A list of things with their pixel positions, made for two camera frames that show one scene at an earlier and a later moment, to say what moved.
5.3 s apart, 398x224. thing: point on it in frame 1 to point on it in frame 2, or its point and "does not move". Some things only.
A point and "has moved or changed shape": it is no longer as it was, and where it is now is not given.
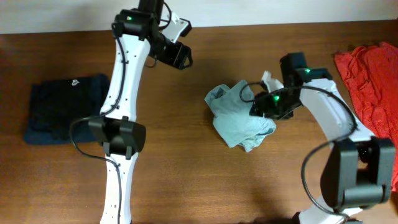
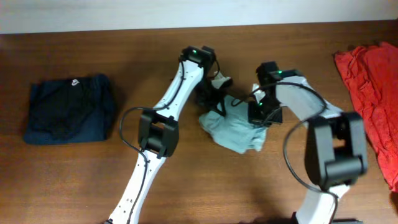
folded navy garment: x=55 y=104 does not move
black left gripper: x=180 y=57 to x=214 y=102
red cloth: x=371 y=72 does not move
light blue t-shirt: x=233 y=120 has moved or changed shape
